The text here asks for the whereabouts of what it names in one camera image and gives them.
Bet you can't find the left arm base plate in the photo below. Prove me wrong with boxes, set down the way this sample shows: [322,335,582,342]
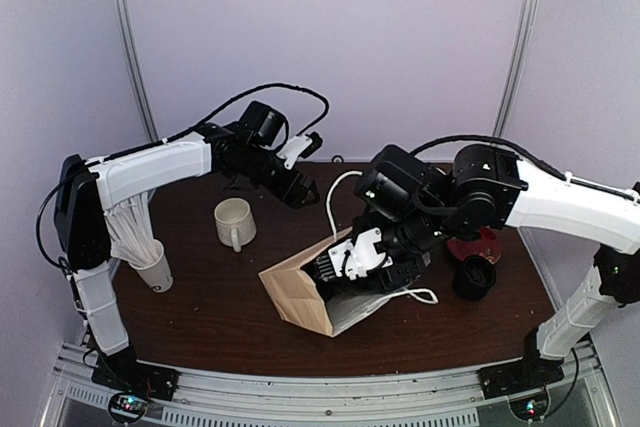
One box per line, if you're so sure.
[91,358,179,401]

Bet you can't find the red patterned plate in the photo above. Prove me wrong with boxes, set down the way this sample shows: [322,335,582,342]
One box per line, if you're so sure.
[446,227,503,265]

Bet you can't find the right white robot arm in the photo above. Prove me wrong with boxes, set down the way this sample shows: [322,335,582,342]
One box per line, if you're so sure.
[336,144,639,389]

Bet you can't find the bundle of wrapped straws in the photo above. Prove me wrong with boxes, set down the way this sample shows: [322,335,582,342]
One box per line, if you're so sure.
[104,192,160,267]

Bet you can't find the brown paper takeout bag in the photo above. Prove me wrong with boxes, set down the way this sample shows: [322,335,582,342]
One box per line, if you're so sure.
[257,170,441,339]

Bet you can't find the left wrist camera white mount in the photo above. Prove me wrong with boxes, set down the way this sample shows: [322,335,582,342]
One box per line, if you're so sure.
[276,132,323,170]

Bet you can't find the stack of black lids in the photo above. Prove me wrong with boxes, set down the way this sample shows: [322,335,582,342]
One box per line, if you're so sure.
[452,255,497,302]

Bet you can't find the aluminium front rail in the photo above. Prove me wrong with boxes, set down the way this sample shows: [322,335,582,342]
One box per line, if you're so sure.
[49,336,609,427]

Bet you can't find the white cup holding straws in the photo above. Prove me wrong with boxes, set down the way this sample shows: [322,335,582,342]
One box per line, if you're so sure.
[131,239,173,293]

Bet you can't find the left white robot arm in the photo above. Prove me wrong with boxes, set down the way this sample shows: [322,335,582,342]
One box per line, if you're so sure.
[53,101,323,391]

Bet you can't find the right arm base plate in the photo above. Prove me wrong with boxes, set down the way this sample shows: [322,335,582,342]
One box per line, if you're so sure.
[478,358,564,399]

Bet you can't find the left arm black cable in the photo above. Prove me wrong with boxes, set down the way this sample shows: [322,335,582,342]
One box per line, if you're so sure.
[34,82,331,273]

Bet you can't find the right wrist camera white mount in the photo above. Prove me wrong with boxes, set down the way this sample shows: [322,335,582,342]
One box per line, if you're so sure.
[311,228,393,282]

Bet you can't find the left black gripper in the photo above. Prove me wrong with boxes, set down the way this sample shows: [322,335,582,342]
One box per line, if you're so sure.
[231,144,321,209]

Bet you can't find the clear glass pitcher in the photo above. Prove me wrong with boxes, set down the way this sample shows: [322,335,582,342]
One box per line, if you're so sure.
[213,198,257,253]

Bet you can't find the left aluminium corner post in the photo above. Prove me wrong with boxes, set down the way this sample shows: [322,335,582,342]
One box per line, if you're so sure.
[114,0,159,142]

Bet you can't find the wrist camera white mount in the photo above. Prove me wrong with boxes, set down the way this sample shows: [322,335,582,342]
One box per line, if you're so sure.
[311,228,393,282]
[276,132,323,170]

